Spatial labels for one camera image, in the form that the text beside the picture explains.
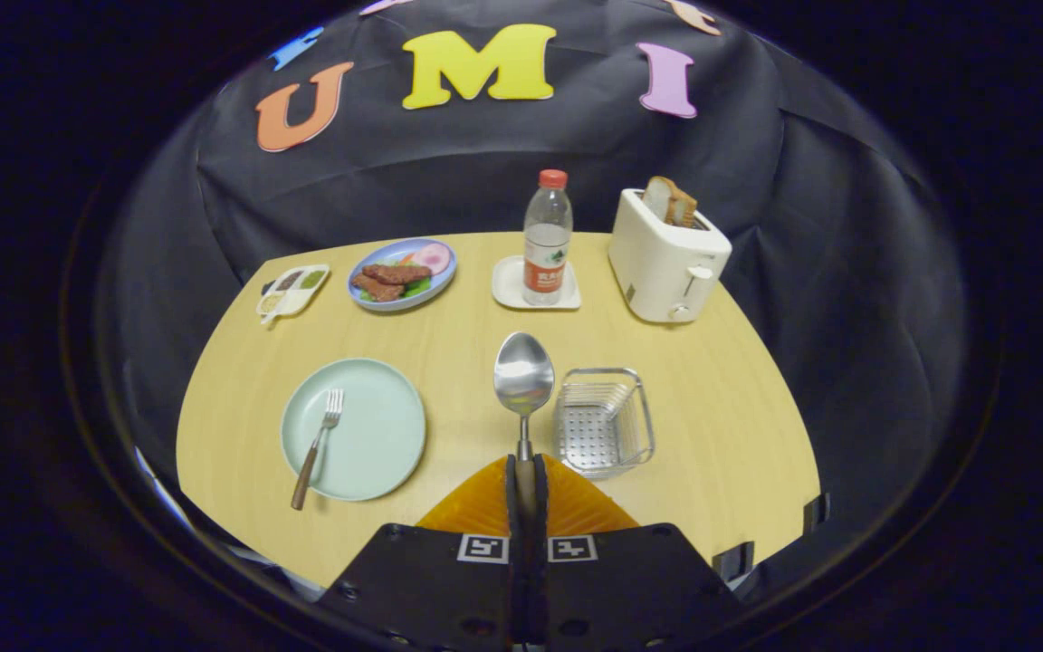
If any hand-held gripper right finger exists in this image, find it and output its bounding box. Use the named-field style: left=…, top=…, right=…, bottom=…
left=531, top=453, right=744, bottom=652

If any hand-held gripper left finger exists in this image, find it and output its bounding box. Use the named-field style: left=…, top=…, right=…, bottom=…
left=318, top=455, right=527, bottom=652

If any metal fork with wooden handle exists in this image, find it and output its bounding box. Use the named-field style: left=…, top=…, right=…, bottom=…
left=291, top=389, right=344, bottom=511

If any metal spoon with wooden handle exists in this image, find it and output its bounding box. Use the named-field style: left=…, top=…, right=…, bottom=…
left=493, top=331, right=556, bottom=519

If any pale green plate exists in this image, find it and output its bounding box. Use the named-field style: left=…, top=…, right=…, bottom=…
left=281, top=358, right=427, bottom=503

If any blue plate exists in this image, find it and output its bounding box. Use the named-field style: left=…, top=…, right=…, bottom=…
left=347, top=237, right=457, bottom=312

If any brown meat slice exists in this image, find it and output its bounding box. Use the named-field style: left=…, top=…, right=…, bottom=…
left=361, top=264, right=432, bottom=285
left=351, top=274, right=405, bottom=302

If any white square coaster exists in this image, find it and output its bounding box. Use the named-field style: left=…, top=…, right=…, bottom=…
left=492, top=255, right=582, bottom=312

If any white toaster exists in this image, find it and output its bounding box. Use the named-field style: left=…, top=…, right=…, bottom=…
left=608, top=188, right=732, bottom=324

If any white divided condiment tray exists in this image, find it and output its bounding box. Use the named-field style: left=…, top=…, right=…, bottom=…
left=256, top=264, right=330, bottom=327

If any clear bottle with red cap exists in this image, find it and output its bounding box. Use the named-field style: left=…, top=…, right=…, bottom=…
left=522, top=169, right=574, bottom=306

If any toast slice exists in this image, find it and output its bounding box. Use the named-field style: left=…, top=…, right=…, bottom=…
left=642, top=176, right=678, bottom=224
left=666, top=186, right=698, bottom=229

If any metal wire basket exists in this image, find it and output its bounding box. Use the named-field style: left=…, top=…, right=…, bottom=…
left=551, top=367, right=655, bottom=480

